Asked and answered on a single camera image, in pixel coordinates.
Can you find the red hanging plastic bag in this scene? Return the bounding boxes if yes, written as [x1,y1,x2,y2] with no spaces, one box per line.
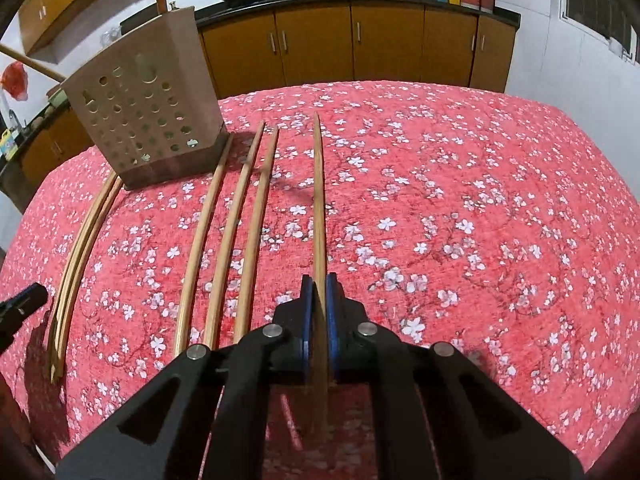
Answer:
[1,61,28,101]

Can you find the red floral tablecloth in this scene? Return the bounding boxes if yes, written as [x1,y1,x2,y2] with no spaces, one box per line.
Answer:
[1,81,639,466]

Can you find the beige perforated utensil holder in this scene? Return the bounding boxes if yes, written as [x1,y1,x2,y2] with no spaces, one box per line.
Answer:
[61,8,229,190]

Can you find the black kitchen countertop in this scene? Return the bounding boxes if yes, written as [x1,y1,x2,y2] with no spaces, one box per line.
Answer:
[0,0,522,181]

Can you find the right barred window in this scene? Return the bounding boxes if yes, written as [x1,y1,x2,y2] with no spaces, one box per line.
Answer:
[558,0,640,64]

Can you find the lower wooden base cabinets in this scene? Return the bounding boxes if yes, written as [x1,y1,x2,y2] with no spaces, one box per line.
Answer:
[19,1,518,191]

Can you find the yellow detergent bottle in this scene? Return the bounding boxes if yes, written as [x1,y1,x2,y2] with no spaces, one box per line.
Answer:
[0,129,18,160]

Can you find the brown wooden chopstick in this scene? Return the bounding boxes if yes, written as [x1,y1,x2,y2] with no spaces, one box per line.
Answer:
[311,113,329,442]
[233,129,280,344]
[174,136,233,356]
[203,122,265,350]

